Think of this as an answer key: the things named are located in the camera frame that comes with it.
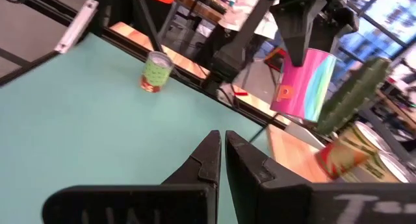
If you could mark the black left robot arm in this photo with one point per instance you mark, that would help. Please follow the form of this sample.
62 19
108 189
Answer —
247 32

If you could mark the orange green beans can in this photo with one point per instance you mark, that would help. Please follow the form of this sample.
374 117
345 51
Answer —
344 152

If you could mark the black aluminium table frame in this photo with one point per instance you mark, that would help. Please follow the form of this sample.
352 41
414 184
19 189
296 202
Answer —
191 79

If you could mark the silver metal bracket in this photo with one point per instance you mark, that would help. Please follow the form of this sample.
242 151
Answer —
76 26

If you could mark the green label can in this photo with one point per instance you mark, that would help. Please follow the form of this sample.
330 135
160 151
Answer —
156 73

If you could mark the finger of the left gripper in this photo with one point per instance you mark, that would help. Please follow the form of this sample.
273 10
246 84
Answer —
339 22
297 29

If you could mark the pink chicken soup can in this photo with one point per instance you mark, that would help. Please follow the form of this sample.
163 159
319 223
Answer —
302 94

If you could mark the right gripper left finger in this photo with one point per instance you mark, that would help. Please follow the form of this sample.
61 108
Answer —
201 172

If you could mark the green cactus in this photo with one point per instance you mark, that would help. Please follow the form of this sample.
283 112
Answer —
351 97

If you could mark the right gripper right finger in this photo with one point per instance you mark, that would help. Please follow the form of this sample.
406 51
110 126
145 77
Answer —
247 172

